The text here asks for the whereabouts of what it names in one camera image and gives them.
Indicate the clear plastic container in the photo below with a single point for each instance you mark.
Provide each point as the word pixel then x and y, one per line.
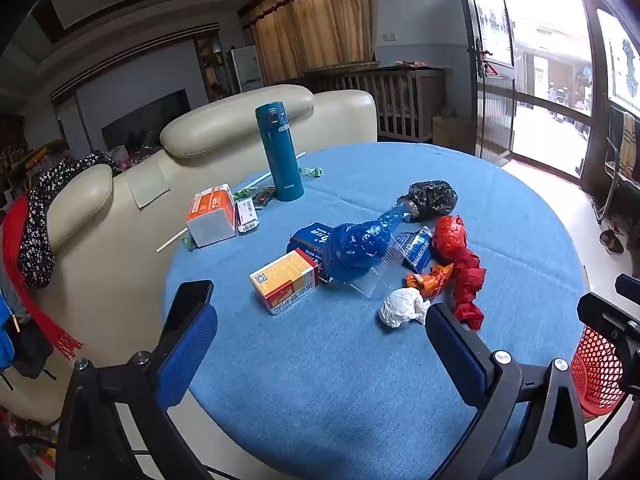
pixel 372 282

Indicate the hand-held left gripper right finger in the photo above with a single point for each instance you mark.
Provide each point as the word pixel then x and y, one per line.
pixel 452 355

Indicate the dark open door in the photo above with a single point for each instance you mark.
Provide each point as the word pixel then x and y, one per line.
pixel 495 110

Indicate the red mesh basket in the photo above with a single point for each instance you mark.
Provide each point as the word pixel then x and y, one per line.
pixel 582 360

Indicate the black plastic bag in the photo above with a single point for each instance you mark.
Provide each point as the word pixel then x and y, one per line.
pixel 432 197

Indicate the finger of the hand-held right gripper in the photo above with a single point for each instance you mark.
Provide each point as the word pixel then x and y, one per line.
pixel 630 287
pixel 605 317

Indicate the white standing air conditioner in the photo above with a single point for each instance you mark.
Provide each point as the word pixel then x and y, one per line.
pixel 247 70

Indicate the dark display cabinet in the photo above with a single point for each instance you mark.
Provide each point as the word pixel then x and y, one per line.
pixel 212 75

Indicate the blue jacket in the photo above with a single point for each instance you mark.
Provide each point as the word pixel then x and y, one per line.
pixel 6 330

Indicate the tan curtain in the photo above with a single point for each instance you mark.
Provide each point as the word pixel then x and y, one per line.
pixel 310 25

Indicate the green candy wrapper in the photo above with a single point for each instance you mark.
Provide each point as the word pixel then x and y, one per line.
pixel 188 243
pixel 312 172
pixel 245 193

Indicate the red plastic bag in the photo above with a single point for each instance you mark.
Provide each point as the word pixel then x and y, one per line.
pixel 452 240

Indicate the red scarf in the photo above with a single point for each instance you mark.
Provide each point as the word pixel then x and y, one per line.
pixel 12 245

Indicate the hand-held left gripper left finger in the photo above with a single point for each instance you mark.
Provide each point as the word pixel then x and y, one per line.
pixel 187 350

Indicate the pale paper sheet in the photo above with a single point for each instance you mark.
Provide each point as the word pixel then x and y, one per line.
pixel 147 180

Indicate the dark cloth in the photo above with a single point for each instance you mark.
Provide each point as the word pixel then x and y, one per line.
pixel 30 355

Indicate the pile of colourful packets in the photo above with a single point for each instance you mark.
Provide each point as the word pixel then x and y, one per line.
pixel 132 155

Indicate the striped towel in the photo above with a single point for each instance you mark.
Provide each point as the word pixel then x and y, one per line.
pixel 629 135

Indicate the teal thermos bottle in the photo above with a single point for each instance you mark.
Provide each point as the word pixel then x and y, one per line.
pixel 280 160

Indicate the black floral garment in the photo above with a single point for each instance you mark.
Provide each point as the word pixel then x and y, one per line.
pixel 35 240

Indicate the orange and white box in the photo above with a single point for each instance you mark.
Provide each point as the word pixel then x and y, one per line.
pixel 210 225

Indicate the blue and white carton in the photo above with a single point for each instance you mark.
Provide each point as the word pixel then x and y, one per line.
pixel 305 240

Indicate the white paper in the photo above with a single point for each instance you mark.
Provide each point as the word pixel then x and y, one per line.
pixel 400 307

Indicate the dark snack packet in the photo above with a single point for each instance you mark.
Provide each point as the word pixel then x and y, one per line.
pixel 264 197

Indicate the wooden crib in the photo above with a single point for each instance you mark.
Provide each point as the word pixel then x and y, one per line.
pixel 395 100

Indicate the person's right forearm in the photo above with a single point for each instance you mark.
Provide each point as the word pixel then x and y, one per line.
pixel 627 445

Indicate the blue sachet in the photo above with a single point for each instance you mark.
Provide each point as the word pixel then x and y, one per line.
pixel 417 252

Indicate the cream leather sofa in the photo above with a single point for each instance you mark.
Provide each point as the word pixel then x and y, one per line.
pixel 125 260

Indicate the black television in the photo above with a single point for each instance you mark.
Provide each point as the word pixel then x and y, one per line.
pixel 145 120

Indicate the brown slipper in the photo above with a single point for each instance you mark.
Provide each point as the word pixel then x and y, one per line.
pixel 616 247
pixel 607 234

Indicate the metal frame chair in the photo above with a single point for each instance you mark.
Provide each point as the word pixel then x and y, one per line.
pixel 612 160

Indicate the orange snack wrapper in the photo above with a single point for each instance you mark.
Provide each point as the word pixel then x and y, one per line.
pixel 430 280

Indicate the small cardboard box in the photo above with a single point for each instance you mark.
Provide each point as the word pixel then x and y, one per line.
pixel 452 135

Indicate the blue tablecloth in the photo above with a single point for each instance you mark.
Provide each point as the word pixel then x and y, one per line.
pixel 325 375

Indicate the yellow and red box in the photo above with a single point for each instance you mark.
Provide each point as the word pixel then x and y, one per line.
pixel 285 280

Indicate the blue plastic bag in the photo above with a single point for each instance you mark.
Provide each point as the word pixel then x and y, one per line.
pixel 355 245

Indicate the white straw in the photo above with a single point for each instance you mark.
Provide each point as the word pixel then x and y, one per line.
pixel 170 243

